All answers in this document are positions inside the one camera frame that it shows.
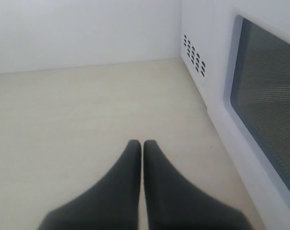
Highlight white microwave door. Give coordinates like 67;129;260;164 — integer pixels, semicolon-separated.
206;4;290;230

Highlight white microwave oven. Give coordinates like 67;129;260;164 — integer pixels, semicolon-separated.
180;0;290;113

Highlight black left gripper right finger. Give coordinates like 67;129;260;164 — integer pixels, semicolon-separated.
143;140;253;230

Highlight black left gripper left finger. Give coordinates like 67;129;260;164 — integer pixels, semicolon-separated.
38;140;141;230

